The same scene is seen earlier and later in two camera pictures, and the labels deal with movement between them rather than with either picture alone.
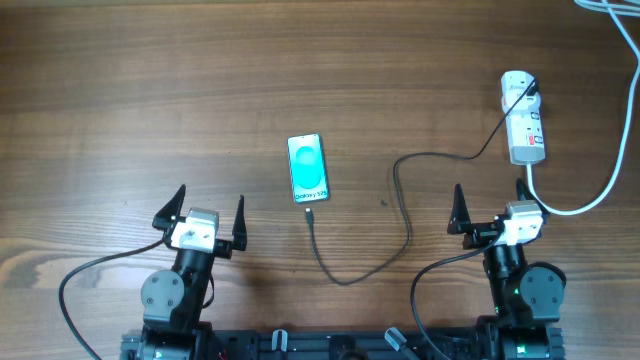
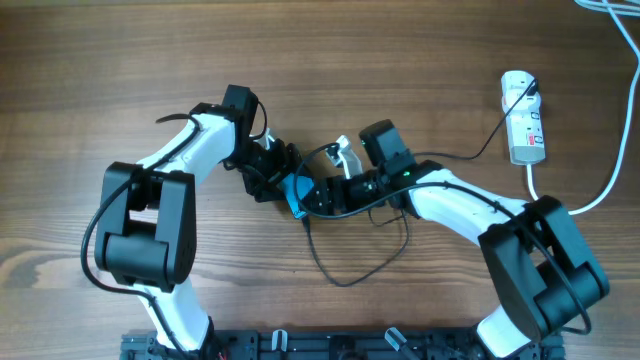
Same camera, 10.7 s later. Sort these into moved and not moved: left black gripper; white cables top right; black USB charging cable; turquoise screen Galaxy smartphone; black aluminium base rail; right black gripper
Moved: right black gripper; left black gripper; turquoise screen Galaxy smartphone
Not moved: black USB charging cable; black aluminium base rail; white cables top right
